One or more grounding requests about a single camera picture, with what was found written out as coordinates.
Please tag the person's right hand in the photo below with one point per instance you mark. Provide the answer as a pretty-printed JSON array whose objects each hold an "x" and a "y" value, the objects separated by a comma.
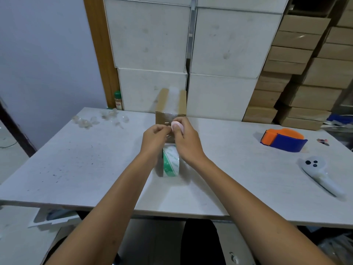
[{"x": 189, "y": 144}]

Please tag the person's left hand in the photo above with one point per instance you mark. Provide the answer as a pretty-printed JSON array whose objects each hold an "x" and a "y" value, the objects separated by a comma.
[{"x": 153, "y": 143}]

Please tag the person's left thumb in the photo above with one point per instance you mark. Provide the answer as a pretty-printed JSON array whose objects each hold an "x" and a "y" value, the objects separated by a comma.
[{"x": 166, "y": 136}]

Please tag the person's right thumb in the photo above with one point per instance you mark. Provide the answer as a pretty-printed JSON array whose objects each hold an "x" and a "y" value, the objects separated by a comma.
[{"x": 176, "y": 134}]

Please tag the small pink cutter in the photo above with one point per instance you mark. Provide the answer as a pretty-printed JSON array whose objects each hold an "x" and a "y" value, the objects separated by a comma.
[{"x": 176, "y": 126}]

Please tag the clear green-printed tape roll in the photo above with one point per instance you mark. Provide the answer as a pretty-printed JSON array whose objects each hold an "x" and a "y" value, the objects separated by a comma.
[{"x": 170, "y": 162}]

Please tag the person's left forearm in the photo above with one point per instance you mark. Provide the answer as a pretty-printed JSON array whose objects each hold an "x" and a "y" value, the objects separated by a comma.
[{"x": 110, "y": 215}]

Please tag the person's right forearm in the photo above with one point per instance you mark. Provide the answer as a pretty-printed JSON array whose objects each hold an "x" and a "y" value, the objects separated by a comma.
[{"x": 248, "y": 215}]

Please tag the small open cardboard box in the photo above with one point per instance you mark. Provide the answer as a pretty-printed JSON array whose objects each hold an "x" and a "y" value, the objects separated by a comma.
[{"x": 165, "y": 118}]

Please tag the green-capped small bottle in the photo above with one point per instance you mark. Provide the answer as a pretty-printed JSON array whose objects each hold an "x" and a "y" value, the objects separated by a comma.
[{"x": 118, "y": 102}]

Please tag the pile of crumpled clear tape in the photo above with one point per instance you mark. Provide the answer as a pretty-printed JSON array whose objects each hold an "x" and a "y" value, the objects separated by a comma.
[{"x": 109, "y": 115}]

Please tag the stack of white cartons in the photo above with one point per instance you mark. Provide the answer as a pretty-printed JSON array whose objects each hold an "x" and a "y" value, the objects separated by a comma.
[{"x": 220, "y": 52}]

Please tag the orange and blue tape dispenser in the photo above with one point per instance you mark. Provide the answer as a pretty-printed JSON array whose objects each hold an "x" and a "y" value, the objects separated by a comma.
[{"x": 284, "y": 140}]

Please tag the person's black trousers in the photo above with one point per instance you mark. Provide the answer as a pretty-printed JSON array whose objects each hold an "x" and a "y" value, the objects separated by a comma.
[{"x": 200, "y": 242}]

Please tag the white tray under table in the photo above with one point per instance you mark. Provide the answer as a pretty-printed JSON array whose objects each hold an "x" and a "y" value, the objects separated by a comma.
[{"x": 52, "y": 216}]

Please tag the stack of brown cardboard boxes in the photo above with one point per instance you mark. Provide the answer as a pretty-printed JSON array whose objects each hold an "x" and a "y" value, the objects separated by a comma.
[{"x": 309, "y": 79}]

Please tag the white handheld controller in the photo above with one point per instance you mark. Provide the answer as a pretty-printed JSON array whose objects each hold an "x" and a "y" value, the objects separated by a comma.
[{"x": 317, "y": 171}]

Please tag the small dark red scrap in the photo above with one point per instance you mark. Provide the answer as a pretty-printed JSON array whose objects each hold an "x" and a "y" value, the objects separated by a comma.
[{"x": 322, "y": 141}]

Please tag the dark door edge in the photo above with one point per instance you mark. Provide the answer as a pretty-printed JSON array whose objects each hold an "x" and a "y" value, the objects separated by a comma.
[{"x": 16, "y": 129}]

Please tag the blue plastic item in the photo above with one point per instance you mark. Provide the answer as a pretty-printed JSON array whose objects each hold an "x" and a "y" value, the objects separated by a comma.
[{"x": 340, "y": 120}]

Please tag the brown wooden door frame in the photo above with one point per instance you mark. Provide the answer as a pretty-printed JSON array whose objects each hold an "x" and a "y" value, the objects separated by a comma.
[{"x": 100, "y": 52}]

